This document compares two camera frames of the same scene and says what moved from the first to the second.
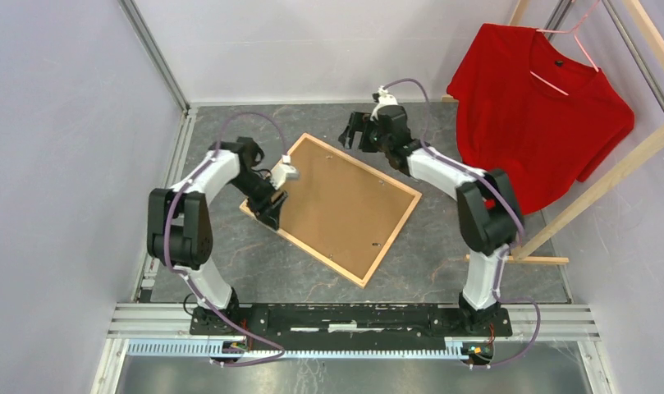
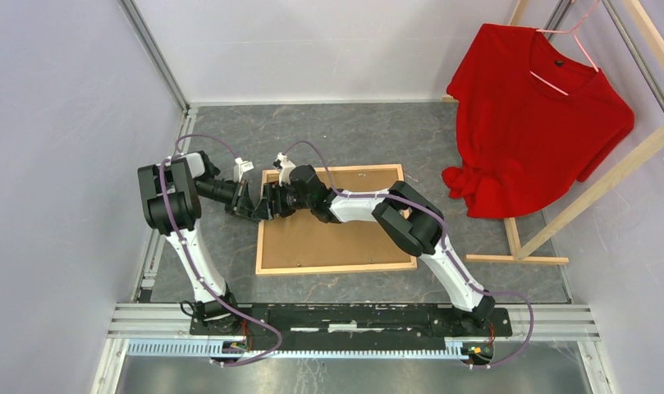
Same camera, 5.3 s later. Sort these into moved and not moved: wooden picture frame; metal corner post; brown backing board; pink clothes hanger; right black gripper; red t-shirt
Moved: right black gripper; brown backing board; wooden picture frame
Not moved: pink clothes hanger; metal corner post; red t-shirt
